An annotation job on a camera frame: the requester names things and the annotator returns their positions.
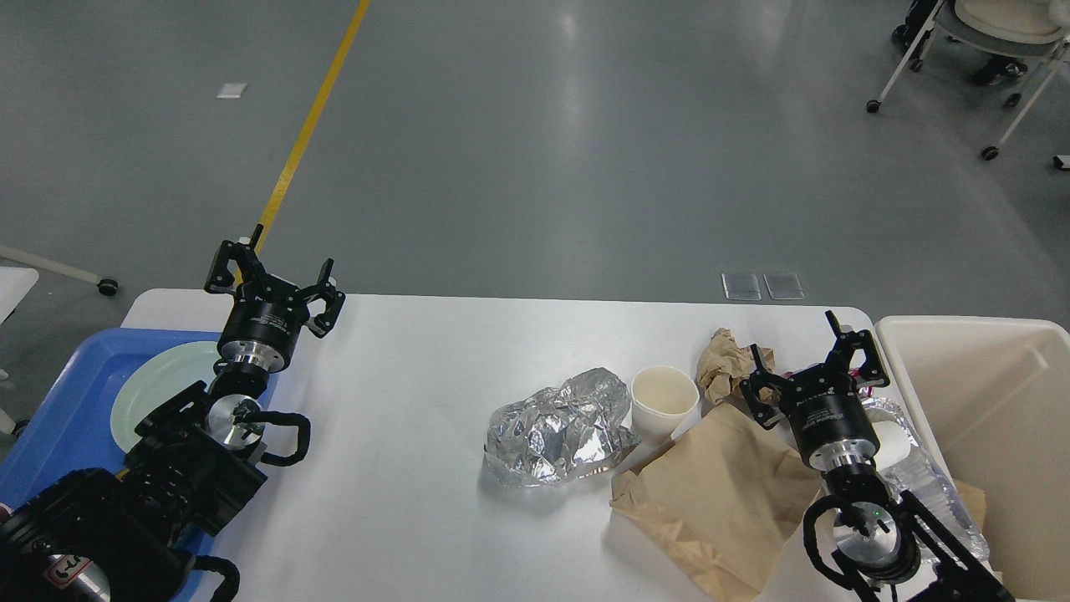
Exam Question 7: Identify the floor socket plate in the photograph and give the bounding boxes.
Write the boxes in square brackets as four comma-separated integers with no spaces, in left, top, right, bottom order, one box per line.
[763,272,806,300]
[720,272,763,302]

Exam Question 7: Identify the aluminium foil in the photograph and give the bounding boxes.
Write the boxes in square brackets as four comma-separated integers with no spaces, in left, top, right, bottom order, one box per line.
[484,367,639,487]

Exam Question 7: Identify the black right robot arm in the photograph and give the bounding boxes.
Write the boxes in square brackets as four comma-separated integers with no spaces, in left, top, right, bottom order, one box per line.
[739,311,1012,601]

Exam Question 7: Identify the white paper cup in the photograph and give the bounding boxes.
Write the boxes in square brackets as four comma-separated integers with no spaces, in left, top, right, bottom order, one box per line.
[630,365,701,445]

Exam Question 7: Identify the beige plastic bin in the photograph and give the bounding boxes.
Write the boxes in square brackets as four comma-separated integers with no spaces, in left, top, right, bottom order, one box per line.
[876,317,1069,601]

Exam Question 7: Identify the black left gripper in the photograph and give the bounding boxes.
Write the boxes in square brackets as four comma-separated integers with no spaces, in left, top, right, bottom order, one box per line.
[204,223,345,372]

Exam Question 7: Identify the floor socket plate left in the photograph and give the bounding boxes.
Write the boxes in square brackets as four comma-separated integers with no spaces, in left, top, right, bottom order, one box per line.
[720,272,763,302]

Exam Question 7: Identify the white office chair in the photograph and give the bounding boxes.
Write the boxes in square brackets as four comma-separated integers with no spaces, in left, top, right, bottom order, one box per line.
[866,1,1067,161]
[1,245,120,297]

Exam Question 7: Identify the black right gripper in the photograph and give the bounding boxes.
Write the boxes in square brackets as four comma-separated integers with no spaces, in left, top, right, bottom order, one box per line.
[739,311,890,474]

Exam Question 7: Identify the person's feet under chair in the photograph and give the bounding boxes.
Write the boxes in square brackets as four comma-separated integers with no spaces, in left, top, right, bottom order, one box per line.
[890,1,1028,84]

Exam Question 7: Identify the floor socket plate right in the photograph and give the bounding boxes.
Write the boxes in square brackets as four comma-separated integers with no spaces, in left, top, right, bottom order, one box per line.
[763,272,806,300]

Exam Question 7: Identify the blue plastic tray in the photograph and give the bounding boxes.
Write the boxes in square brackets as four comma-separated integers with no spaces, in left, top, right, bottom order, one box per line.
[0,328,282,602]

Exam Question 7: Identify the crumpled brown paper ball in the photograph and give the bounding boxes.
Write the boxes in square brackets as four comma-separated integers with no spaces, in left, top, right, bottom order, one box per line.
[696,328,756,407]

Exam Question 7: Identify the white paper on floor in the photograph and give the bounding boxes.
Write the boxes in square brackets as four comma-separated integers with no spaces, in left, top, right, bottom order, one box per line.
[217,81,248,99]

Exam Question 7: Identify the white office chair left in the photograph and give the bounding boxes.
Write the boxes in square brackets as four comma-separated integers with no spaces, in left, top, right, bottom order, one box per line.
[1,245,120,297]

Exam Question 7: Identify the clear plastic bottle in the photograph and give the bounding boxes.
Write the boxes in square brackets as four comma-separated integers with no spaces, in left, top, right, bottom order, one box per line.
[861,397,990,564]

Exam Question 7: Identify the white office chair right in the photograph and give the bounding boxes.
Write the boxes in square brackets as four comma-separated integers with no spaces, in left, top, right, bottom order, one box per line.
[866,1,1067,161]

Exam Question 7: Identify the green plate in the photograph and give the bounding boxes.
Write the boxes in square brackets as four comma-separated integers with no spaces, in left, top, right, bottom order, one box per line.
[110,340,219,453]

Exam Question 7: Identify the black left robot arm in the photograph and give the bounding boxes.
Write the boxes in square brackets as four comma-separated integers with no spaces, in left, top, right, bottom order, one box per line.
[3,223,345,601]

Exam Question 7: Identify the brown paper bag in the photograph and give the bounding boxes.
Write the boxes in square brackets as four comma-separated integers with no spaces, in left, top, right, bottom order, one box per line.
[610,406,819,601]

